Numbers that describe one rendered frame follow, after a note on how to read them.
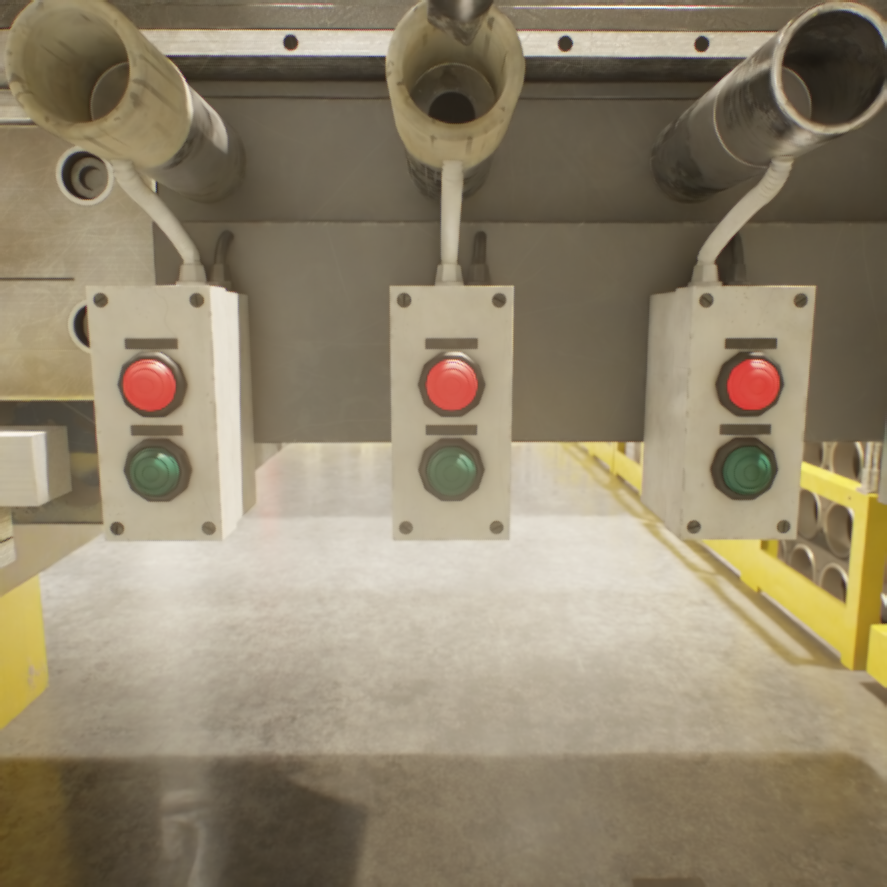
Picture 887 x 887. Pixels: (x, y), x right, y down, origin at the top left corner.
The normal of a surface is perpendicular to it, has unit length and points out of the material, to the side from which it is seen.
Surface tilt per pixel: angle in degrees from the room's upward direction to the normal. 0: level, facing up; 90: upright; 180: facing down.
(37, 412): 90
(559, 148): 90
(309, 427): 90
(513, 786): 0
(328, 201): 90
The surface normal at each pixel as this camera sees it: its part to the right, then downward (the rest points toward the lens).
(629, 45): 0.01, 0.16
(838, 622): -1.00, 0.00
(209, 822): 0.00, -0.99
